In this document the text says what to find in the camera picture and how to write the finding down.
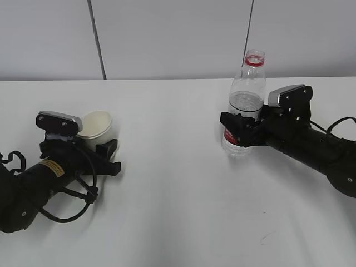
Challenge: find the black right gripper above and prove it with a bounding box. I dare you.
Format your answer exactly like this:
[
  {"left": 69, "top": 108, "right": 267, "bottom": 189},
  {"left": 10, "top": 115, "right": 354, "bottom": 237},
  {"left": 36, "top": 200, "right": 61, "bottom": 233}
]
[{"left": 220, "top": 104, "right": 311, "bottom": 147}]

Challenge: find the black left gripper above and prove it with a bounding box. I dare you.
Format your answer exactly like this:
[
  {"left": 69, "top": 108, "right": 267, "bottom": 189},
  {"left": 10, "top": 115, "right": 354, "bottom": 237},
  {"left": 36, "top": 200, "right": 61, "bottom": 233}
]
[{"left": 38, "top": 139, "right": 121, "bottom": 178}]

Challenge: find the clear water bottle red label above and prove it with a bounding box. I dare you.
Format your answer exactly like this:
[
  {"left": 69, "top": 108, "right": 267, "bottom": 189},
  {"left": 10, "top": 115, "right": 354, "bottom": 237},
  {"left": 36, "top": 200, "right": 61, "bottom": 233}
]
[{"left": 221, "top": 48, "right": 267, "bottom": 159}]

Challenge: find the white paper cup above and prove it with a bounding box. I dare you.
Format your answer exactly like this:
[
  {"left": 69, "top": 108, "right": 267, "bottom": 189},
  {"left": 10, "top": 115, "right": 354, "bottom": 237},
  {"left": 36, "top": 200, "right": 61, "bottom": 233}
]
[{"left": 78, "top": 111, "right": 118, "bottom": 151}]

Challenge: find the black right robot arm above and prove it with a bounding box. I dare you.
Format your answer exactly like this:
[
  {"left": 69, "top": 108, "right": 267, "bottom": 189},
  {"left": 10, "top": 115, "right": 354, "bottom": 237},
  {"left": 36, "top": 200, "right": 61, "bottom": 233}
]
[{"left": 220, "top": 105, "right": 355, "bottom": 197}]

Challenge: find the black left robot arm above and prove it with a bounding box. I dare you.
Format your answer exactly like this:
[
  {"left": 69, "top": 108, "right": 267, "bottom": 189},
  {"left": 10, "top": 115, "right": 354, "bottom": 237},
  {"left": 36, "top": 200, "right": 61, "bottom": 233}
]
[{"left": 1, "top": 139, "right": 121, "bottom": 233}]

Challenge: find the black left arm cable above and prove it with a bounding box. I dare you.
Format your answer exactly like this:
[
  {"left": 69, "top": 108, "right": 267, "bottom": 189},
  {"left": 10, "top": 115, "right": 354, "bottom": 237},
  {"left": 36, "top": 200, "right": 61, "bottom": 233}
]
[{"left": 38, "top": 143, "right": 99, "bottom": 224}]

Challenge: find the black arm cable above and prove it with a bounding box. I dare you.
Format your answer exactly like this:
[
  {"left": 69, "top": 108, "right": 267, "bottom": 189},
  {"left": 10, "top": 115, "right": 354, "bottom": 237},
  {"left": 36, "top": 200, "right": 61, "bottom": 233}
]
[
  {"left": 38, "top": 143, "right": 99, "bottom": 224},
  {"left": 310, "top": 117, "right": 356, "bottom": 140}
]

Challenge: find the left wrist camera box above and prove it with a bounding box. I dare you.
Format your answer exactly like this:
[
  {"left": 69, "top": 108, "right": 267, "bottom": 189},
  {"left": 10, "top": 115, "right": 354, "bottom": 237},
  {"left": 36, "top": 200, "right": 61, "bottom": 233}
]
[{"left": 36, "top": 111, "right": 83, "bottom": 137}]

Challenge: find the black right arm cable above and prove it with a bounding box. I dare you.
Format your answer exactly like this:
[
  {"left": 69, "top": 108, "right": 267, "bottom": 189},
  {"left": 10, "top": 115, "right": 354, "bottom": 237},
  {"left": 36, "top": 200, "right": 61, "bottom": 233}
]
[{"left": 310, "top": 117, "right": 356, "bottom": 140}]

